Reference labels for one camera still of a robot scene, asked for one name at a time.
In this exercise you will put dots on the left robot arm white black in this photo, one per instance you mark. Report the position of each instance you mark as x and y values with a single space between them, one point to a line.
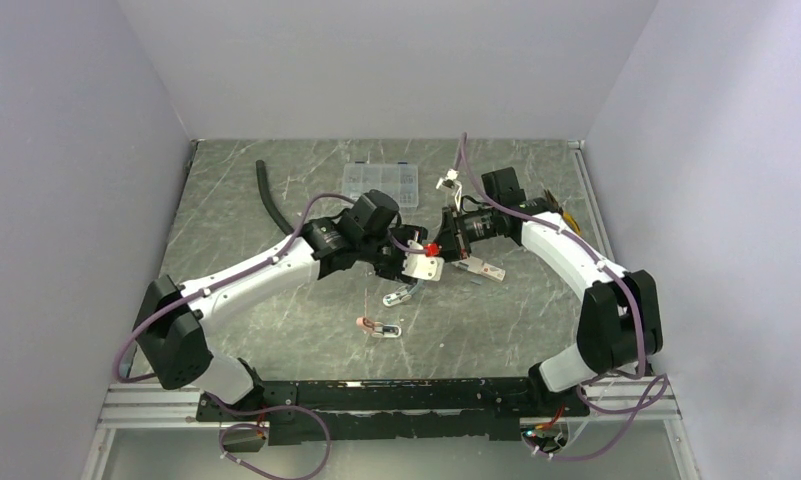
175 318

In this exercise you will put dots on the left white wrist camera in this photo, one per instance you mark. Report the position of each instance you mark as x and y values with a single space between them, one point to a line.
420 266

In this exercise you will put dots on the aluminium frame rail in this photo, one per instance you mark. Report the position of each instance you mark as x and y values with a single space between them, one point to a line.
148 406

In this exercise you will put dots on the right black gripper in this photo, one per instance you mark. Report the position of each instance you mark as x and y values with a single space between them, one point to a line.
454 243

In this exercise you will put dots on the clear plastic organizer box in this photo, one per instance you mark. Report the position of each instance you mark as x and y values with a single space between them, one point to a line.
397 180

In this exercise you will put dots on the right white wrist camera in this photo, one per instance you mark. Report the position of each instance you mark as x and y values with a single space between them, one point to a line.
450 185

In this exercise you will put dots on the blue mini stapler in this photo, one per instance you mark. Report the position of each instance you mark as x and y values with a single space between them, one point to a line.
402 294

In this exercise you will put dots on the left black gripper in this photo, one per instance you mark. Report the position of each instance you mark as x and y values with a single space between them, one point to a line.
404 233

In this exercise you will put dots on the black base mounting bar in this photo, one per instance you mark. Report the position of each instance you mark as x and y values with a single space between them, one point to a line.
497 408

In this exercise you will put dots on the pink mini stapler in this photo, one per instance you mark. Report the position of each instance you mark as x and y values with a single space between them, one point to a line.
378 329

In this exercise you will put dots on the white staple box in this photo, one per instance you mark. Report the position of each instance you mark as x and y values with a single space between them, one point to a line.
481 268

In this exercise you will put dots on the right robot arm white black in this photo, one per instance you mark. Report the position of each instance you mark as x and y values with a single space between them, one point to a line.
619 321

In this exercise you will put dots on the yellow black pliers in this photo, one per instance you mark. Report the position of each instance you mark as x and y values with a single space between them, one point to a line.
566 216

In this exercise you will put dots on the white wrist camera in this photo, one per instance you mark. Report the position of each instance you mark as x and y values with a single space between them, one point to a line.
420 266
450 185

